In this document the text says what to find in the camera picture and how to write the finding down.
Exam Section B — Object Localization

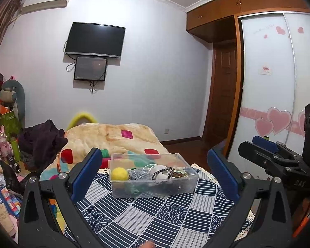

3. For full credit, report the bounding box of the yellow plush ball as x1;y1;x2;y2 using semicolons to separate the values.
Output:
112;167;129;182

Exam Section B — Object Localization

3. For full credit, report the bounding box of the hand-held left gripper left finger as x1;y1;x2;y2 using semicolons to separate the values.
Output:
18;148;104;248

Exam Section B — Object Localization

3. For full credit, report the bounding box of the blue patterned bed sheet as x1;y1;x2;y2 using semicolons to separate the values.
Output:
63;164;251;248

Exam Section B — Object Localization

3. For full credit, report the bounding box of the green bottle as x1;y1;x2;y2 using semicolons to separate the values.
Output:
10;137;21;162

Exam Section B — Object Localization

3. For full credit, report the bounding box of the wooden upper cabinet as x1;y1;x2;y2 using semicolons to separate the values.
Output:
185;0;310;43

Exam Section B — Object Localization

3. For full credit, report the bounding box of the white wardrobe sliding door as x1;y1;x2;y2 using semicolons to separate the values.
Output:
227;12;310;166

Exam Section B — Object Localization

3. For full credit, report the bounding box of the clear plastic storage box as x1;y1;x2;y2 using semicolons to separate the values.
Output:
109;153;200;199

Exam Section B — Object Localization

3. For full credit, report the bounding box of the black wall television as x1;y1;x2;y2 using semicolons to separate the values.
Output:
64;22;126;58

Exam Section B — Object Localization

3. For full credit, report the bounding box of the green plush crocodile toy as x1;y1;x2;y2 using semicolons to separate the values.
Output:
124;185;145;197

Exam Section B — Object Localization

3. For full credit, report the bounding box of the brown wooden door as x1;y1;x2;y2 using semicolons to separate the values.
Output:
204;43;239;145

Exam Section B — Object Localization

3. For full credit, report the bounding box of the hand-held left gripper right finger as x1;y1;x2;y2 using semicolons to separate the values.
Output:
207;148;292;248

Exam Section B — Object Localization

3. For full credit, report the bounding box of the striped brown curtain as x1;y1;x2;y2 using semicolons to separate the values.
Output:
0;0;25;69

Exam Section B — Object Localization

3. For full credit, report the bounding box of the pink rabbit toy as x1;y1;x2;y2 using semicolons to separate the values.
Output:
0;125;13;158

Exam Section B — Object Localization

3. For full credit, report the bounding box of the dark purple clothing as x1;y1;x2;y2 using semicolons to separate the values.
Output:
18;119;68;169

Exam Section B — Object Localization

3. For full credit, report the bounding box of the yellow hoop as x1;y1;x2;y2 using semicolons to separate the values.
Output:
67;112;97;130

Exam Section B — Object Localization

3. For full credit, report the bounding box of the small black monitor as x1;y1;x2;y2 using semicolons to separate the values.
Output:
74;56;108;82

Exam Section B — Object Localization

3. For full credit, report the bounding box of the pile of papers and books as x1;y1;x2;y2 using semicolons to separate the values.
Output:
0;160;24;238

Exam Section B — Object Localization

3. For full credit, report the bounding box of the white air conditioner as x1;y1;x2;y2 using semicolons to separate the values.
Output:
21;0;73;14

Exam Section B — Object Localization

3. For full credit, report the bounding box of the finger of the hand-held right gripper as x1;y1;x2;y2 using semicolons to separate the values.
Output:
238;141;301;177
252;136;304;162

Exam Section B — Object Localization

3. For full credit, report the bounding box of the grey plush dinosaur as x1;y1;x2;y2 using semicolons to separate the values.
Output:
1;79;25;127

